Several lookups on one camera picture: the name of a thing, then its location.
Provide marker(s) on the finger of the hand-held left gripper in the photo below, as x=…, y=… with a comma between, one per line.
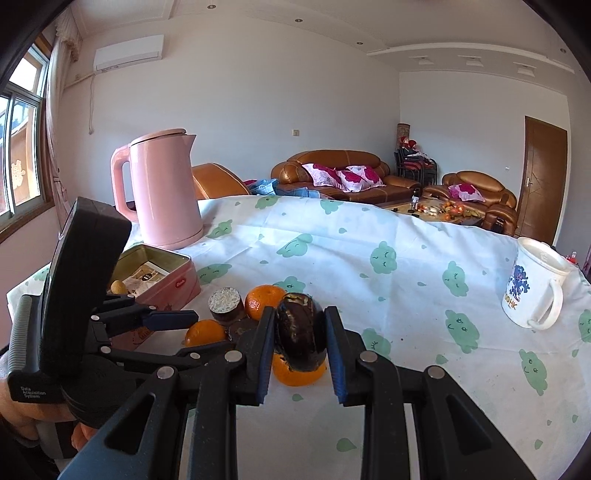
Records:
x=138, y=357
x=171, y=319

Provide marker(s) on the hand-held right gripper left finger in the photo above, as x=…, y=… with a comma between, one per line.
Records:
x=265, y=369

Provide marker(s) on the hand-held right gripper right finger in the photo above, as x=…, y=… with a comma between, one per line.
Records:
x=339, y=378

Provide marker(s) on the pink tin box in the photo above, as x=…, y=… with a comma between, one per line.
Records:
x=180, y=286

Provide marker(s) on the orange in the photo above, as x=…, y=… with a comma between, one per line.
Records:
x=263, y=302
x=205, y=333
x=300, y=376

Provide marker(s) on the purple sugarcane piece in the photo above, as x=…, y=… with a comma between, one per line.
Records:
x=300, y=332
x=226, y=302
x=242, y=330

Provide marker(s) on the person's left hand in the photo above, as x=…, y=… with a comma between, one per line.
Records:
x=27, y=415

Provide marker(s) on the printed paper leaflet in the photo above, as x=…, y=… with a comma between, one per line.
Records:
x=145, y=277

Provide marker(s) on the white tablecloth green cloud print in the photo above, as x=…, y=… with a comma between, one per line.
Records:
x=415, y=300

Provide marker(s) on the pink electric kettle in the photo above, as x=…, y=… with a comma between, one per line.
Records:
x=161, y=198

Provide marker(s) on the window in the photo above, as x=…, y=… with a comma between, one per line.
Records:
x=23, y=152

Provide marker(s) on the pink curtain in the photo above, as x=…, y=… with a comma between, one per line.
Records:
x=53, y=138

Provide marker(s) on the brown leather chair back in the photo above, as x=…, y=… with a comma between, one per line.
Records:
x=214, y=182

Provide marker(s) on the blue patterned cloth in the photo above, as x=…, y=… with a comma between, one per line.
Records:
x=265, y=188

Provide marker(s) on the wooden coffee table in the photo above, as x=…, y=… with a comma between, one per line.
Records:
x=401, y=208

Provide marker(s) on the brown leather sofa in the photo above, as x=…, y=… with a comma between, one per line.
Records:
x=295, y=168

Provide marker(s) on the pile of small snacks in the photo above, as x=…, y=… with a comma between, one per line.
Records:
x=450, y=210

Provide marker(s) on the white pillow magenta flowers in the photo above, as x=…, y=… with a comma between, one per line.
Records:
x=362, y=177
x=466, y=191
x=323, y=174

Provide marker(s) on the white mug blue print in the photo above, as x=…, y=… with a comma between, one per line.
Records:
x=526, y=286

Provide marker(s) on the stack of black chairs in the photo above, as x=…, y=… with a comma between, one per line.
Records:
x=413, y=164

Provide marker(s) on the white air conditioner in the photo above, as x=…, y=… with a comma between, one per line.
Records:
x=129, y=53

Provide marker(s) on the brown leather armchair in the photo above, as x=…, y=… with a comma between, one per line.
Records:
x=480, y=177

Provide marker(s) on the tall brown decorated tube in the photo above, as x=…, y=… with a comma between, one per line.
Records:
x=404, y=134

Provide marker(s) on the brown wooden door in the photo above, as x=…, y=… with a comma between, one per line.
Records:
x=540, y=184

